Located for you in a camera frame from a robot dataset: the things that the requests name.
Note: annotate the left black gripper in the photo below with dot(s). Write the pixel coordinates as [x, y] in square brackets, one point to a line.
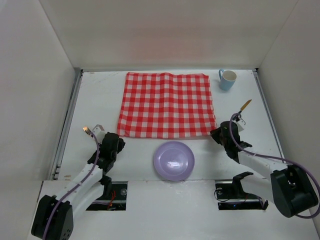
[119, 144]

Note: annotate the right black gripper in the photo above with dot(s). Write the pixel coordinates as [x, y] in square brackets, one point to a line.
[216, 133]

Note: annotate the gold fork green handle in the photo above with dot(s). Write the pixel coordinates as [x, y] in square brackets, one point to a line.
[87, 130]

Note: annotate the gold knife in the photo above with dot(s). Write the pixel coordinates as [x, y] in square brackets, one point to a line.
[245, 105]

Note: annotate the purple plastic plate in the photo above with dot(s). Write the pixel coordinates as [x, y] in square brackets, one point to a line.
[174, 161]

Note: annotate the light blue mug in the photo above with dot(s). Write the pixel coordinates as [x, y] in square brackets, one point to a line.
[227, 79]

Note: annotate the red white checkered cloth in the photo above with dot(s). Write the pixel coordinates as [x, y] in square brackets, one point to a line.
[166, 106]

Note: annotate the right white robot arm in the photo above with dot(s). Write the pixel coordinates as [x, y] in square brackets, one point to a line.
[288, 185]

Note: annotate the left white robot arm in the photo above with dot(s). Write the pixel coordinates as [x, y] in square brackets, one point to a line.
[56, 214]

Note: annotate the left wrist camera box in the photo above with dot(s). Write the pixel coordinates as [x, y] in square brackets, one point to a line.
[99, 132]

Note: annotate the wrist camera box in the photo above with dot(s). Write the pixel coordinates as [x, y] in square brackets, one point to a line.
[99, 132]
[241, 124]

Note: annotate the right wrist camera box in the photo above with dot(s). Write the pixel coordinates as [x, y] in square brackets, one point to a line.
[241, 124]

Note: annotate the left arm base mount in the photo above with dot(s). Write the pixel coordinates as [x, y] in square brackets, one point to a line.
[114, 197]

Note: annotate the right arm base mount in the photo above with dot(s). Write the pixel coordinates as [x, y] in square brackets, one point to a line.
[230, 195]

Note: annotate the left metal table rail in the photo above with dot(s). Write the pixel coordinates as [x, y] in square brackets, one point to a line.
[58, 157]

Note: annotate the metal table rail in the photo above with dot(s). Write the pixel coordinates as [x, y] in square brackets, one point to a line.
[58, 157]
[269, 116]

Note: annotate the right metal table rail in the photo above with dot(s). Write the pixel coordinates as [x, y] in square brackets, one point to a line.
[269, 116]

